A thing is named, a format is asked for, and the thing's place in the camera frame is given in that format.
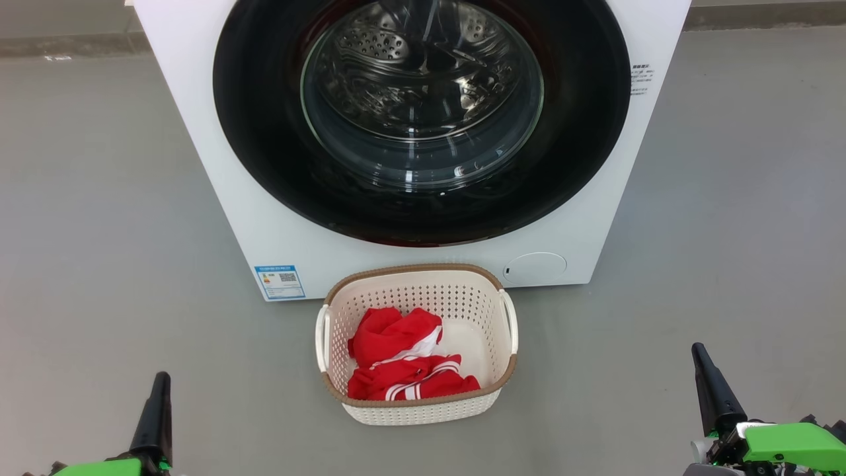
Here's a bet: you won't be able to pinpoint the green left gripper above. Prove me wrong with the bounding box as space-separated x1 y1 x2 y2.
50 372 173 476

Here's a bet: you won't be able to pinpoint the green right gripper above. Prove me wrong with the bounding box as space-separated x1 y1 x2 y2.
684 342 846 476

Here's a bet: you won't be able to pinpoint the red garment thin white stripes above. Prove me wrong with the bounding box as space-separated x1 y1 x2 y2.
347 354 481 402

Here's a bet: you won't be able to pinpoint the black round glass washer door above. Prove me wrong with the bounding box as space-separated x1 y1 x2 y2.
213 0 632 247

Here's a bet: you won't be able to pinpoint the white front-load washing machine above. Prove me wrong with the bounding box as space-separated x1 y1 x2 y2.
132 0 692 302

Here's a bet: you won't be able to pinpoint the stainless steel washing machine drum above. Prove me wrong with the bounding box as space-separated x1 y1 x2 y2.
303 0 544 143

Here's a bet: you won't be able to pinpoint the blue energy label sticker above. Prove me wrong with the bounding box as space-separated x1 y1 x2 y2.
254 265 307 301

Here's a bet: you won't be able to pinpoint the round drain filter cover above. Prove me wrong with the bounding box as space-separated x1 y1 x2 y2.
502 252 568 286

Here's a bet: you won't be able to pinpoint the cream perforated laundry basket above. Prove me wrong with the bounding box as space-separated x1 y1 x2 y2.
315 263 519 426

